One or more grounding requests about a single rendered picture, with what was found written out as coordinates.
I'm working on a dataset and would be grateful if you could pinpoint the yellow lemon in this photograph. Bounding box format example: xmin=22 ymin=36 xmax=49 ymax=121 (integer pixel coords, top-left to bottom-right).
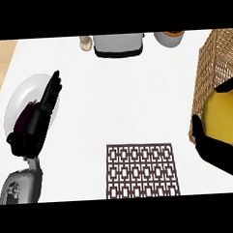
xmin=199 ymin=88 xmax=233 ymax=147

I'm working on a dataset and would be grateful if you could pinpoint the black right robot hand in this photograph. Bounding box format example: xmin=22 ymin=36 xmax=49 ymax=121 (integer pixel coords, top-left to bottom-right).
xmin=188 ymin=74 xmax=233 ymax=184

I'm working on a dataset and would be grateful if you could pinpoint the beige small bottle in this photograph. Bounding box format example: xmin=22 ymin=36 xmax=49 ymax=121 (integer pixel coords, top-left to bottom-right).
xmin=78 ymin=36 xmax=93 ymax=52

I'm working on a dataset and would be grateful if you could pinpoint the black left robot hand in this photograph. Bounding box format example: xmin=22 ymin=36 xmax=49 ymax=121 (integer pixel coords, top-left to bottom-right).
xmin=2 ymin=69 xmax=68 ymax=160

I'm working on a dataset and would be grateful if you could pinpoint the dark purple eggplant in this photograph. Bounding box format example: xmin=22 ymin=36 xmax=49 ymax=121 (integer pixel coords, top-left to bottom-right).
xmin=12 ymin=100 xmax=39 ymax=134

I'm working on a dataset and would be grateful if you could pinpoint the white plate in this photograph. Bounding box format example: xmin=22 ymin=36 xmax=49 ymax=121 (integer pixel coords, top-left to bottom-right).
xmin=1 ymin=73 xmax=62 ymax=139

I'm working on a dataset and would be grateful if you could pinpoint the grey toaster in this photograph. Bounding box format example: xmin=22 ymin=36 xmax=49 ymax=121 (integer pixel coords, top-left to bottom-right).
xmin=92 ymin=33 xmax=146 ymax=61

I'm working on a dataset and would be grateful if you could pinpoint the wicker basket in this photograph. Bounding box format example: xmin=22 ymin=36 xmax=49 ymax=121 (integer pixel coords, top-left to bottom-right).
xmin=183 ymin=28 xmax=233 ymax=159

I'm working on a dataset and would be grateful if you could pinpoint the brown patterned placemat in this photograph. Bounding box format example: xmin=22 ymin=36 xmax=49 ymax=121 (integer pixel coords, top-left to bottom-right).
xmin=102 ymin=140 xmax=182 ymax=200

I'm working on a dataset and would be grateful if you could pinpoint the grey pot with orange rim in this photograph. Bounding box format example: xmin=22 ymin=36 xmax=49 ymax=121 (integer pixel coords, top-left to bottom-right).
xmin=153 ymin=31 xmax=187 ymax=49

